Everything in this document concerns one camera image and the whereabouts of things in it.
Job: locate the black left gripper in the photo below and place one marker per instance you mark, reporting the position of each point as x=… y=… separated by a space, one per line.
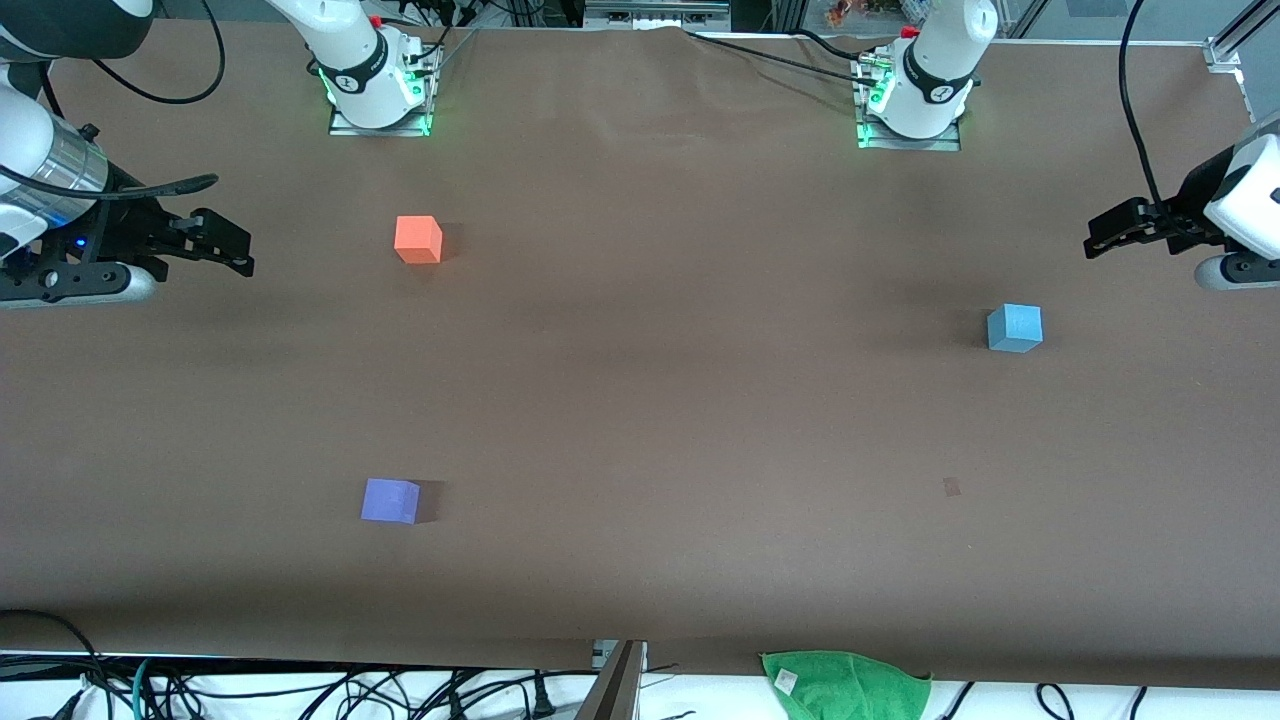
x=1183 y=208

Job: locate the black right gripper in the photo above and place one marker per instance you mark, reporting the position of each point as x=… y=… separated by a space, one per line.
x=128 y=228

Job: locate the light blue foam block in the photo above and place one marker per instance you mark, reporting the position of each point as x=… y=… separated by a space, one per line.
x=1014 y=328

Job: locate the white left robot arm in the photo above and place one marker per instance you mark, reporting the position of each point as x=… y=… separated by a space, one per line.
x=935 y=70

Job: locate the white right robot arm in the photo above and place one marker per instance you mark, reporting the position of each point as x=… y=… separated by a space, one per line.
x=360 y=60

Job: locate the orange foam block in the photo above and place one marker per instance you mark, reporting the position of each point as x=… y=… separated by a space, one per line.
x=417 y=240

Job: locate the purple foam block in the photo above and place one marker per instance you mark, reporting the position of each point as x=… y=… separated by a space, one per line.
x=389 y=501

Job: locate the brown paper table cover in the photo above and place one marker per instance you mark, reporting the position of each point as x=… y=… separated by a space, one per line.
x=640 y=450

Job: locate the green microfibre cloth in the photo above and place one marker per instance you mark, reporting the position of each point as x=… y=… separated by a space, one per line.
x=845 y=688

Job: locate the grey aluminium profile bar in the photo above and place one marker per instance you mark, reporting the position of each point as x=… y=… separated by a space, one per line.
x=615 y=690

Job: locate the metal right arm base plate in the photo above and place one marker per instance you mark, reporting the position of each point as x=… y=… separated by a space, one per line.
x=345 y=122

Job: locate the silver aluminium corner bracket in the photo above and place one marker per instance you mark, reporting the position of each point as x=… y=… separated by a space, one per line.
x=1228 y=55

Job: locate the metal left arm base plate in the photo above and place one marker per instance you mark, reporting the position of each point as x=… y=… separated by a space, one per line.
x=945 y=142

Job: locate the grey metal frame rail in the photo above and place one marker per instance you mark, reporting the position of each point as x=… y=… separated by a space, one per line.
x=655 y=14

